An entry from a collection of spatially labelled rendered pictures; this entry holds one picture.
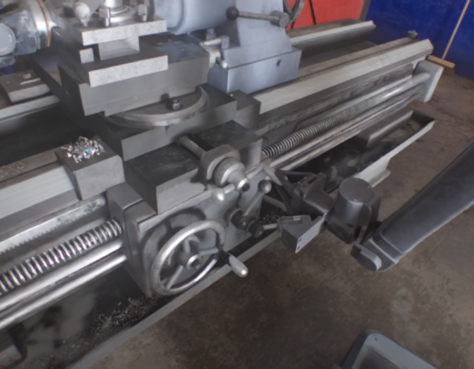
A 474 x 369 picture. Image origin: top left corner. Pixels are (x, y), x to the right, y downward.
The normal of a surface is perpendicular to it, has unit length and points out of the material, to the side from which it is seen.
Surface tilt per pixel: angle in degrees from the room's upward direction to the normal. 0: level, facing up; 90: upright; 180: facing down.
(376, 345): 0
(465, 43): 90
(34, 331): 0
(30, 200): 36
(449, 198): 102
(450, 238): 0
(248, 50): 62
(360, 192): 11
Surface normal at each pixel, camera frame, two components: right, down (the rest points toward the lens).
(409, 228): -0.73, 0.52
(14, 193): 0.46, -0.32
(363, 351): 0.08, -0.76
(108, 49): 0.65, 0.53
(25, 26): 0.87, 0.37
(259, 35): 0.65, 0.16
